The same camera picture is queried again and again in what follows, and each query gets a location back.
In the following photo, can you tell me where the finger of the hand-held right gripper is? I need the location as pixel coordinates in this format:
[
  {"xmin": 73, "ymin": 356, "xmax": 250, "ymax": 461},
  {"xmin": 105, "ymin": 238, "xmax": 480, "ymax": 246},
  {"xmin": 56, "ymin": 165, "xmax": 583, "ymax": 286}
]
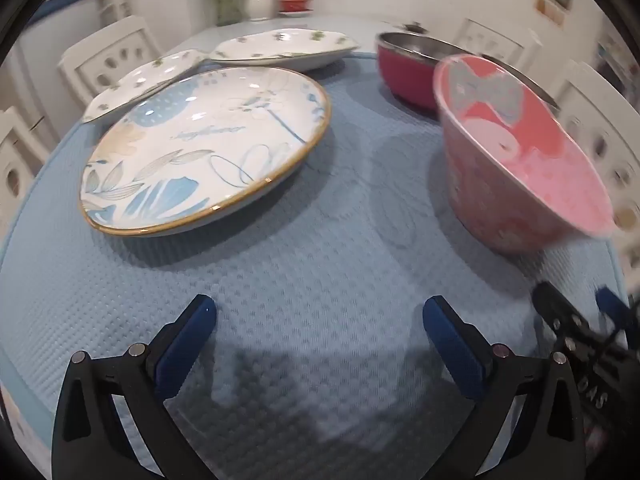
[
  {"xmin": 595, "ymin": 286, "xmax": 632, "ymax": 333},
  {"xmin": 531, "ymin": 281, "xmax": 591, "ymax": 341}
]

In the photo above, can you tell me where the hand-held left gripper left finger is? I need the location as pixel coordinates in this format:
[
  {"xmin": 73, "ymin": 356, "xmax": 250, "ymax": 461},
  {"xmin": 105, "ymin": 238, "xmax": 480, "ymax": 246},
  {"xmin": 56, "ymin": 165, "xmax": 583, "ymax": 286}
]
[{"xmin": 51, "ymin": 294, "xmax": 221, "ymax": 480}]

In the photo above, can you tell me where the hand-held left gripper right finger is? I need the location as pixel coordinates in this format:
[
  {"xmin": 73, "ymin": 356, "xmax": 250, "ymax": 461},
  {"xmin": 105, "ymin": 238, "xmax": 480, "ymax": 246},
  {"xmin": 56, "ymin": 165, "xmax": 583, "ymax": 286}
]
[{"xmin": 422, "ymin": 296, "xmax": 586, "ymax": 480}]

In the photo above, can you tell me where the pink cartoon bowl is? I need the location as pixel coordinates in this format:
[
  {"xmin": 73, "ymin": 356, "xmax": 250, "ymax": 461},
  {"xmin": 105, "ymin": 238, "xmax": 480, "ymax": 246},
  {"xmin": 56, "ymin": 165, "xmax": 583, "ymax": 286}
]
[{"xmin": 432, "ymin": 53, "xmax": 616, "ymax": 255}]

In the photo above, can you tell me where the blue floral round plate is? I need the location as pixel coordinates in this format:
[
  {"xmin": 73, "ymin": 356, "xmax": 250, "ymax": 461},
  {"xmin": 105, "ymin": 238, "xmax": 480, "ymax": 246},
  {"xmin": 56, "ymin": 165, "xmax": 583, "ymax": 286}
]
[{"xmin": 80, "ymin": 66, "xmax": 332, "ymax": 237}]

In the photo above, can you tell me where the stack of white floral plates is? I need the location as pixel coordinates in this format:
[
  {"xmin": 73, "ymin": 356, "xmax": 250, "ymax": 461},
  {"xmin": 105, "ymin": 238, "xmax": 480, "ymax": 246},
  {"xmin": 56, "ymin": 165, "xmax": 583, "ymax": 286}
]
[{"xmin": 81, "ymin": 49, "xmax": 208, "ymax": 123}]

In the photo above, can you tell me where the red steel bowl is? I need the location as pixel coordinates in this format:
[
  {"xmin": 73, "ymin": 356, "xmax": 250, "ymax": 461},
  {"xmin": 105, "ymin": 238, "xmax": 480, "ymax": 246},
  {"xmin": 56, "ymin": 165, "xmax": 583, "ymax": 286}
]
[{"xmin": 376, "ymin": 31, "xmax": 473, "ymax": 113}]

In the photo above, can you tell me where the white clover plate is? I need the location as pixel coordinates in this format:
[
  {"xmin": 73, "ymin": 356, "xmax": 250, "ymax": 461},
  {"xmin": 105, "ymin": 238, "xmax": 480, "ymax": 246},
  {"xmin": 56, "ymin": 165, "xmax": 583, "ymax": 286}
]
[{"xmin": 207, "ymin": 28, "xmax": 361, "ymax": 72}]

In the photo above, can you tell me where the light blue textured mat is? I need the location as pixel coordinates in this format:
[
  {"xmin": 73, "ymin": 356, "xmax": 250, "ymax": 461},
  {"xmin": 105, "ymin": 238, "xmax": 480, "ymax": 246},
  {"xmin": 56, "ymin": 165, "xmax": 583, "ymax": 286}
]
[{"xmin": 0, "ymin": 52, "xmax": 628, "ymax": 480}]

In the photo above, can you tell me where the white dining chair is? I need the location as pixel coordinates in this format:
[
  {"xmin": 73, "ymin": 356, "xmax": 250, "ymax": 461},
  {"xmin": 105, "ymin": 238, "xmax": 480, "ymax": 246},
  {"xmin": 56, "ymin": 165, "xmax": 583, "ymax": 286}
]
[
  {"xmin": 452, "ymin": 17, "xmax": 543, "ymax": 68},
  {"xmin": 557, "ymin": 60, "xmax": 640, "ymax": 231},
  {"xmin": 0, "ymin": 107, "xmax": 51, "ymax": 211},
  {"xmin": 57, "ymin": 15, "xmax": 163, "ymax": 106}
]

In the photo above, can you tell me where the white appliance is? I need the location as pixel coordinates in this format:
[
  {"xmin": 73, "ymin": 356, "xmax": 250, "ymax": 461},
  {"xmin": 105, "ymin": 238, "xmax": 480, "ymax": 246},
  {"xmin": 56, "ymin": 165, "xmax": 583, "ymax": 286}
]
[{"xmin": 17, "ymin": 0, "xmax": 106, "ymax": 111}]

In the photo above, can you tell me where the glass vase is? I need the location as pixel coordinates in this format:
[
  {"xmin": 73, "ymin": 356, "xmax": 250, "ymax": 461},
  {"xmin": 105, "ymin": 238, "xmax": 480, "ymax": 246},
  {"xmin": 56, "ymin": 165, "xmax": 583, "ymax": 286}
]
[{"xmin": 215, "ymin": 0, "xmax": 247, "ymax": 26}]

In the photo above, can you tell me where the white ceramic vase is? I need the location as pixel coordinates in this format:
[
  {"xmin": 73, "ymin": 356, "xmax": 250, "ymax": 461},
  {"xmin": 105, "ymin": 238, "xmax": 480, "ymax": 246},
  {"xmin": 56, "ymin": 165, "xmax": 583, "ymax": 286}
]
[{"xmin": 245, "ymin": 0, "xmax": 276, "ymax": 22}]

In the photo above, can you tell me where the beige wall card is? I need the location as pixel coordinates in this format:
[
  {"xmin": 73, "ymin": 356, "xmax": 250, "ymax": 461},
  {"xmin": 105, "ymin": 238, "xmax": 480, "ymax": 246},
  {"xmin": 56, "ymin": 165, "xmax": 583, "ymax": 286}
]
[{"xmin": 535, "ymin": 0, "xmax": 566, "ymax": 28}]

